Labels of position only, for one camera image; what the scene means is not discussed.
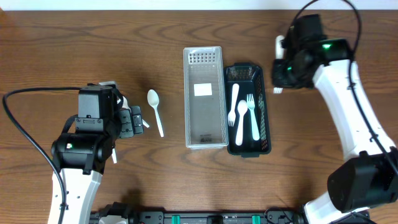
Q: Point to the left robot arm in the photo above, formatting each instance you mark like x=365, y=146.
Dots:
x=87, y=140

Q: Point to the clear white plastic basket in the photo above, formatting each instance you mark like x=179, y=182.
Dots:
x=205, y=116

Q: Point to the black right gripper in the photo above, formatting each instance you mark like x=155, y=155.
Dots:
x=279, y=79

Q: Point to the white plastic fork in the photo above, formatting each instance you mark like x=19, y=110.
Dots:
x=234, y=97
x=278, y=65
x=251, y=106

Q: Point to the white label sticker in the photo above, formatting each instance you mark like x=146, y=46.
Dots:
x=203, y=89

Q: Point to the white plastic spoon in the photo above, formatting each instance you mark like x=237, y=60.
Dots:
x=126, y=106
x=242, y=109
x=114, y=156
x=153, y=101

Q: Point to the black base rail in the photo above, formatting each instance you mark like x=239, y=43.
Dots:
x=124, y=213

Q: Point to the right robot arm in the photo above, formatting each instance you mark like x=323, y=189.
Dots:
x=306, y=58

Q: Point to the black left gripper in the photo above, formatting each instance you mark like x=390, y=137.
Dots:
x=131, y=121

